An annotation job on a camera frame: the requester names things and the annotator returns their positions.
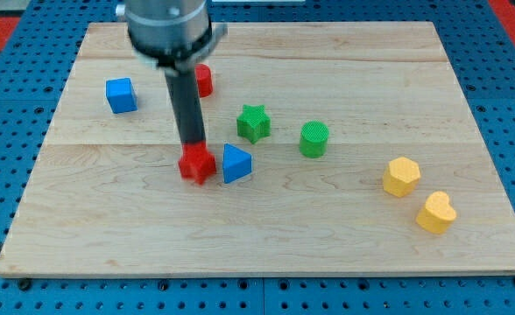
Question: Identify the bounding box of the yellow heart block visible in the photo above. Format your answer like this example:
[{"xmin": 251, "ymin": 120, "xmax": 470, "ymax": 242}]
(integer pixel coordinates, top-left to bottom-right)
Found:
[{"xmin": 415, "ymin": 191, "xmax": 457, "ymax": 235}]

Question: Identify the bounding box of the blue triangle block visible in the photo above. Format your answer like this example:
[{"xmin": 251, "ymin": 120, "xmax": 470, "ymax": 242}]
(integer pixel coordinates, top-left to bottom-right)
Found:
[{"xmin": 222, "ymin": 143, "xmax": 252, "ymax": 184}]

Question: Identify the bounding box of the red cylinder block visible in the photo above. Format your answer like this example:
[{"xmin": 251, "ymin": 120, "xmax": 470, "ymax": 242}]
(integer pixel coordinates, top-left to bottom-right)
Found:
[{"xmin": 195, "ymin": 64, "xmax": 214, "ymax": 97}]

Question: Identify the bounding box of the green cylinder block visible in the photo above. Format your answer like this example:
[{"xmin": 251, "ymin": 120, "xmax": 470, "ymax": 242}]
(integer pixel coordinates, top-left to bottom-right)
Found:
[{"xmin": 299, "ymin": 121, "xmax": 329, "ymax": 158}]

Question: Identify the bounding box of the red star block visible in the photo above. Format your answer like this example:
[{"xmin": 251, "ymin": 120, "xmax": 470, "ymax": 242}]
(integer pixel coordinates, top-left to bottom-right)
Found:
[{"xmin": 178, "ymin": 141, "xmax": 216, "ymax": 185}]

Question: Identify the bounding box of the blue cube block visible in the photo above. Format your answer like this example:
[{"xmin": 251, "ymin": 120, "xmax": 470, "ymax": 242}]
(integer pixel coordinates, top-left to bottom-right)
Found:
[{"xmin": 105, "ymin": 77, "xmax": 138, "ymax": 114}]

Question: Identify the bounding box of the black pusher rod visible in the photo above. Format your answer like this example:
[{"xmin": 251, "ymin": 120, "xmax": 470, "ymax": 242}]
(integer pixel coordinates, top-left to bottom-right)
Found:
[{"xmin": 165, "ymin": 69, "xmax": 206, "ymax": 144}]

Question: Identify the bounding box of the yellow hexagon block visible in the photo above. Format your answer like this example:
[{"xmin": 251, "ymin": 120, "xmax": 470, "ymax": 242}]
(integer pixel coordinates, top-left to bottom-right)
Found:
[{"xmin": 383, "ymin": 157, "xmax": 421, "ymax": 198}]

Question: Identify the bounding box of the green star block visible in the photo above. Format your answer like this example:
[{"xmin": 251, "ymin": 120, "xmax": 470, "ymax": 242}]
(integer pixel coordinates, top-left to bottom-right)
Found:
[{"xmin": 236, "ymin": 104, "xmax": 271, "ymax": 144}]

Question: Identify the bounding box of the wooden board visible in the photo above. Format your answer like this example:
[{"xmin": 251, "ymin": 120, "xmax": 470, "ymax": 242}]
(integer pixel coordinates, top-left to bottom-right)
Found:
[{"xmin": 0, "ymin": 22, "xmax": 515, "ymax": 279}]

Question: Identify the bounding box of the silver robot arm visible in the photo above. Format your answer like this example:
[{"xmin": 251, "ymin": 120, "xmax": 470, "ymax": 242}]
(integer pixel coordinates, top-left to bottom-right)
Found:
[{"xmin": 115, "ymin": 0, "xmax": 228, "ymax": 74}]

